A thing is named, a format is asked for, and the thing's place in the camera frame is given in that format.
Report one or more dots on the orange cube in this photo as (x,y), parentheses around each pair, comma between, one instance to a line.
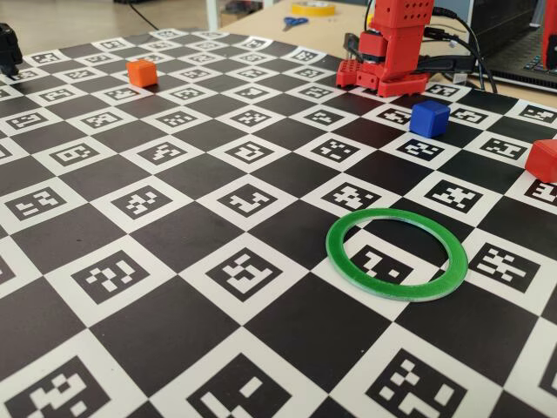
(141,74)

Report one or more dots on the red robot arm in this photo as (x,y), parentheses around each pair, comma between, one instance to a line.
(400,43)

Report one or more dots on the red cube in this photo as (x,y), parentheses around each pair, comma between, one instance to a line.
(543,161)

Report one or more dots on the dark metal table clamp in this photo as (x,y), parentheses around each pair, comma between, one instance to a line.
(350,43)

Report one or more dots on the yellow tape roll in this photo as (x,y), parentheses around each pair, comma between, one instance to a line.
(313,8)

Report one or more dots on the blue cube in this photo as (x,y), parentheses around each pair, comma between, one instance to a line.
(428,118)

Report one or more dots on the black clamp device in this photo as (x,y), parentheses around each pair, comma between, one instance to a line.
(9,48)

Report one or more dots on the black laptop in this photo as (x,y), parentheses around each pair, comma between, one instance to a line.
(509,26)

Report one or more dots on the white table leg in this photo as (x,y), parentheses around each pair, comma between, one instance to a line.
(214,13)

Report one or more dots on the black white marker checkerboard mat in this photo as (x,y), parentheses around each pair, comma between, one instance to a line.
(174,331)

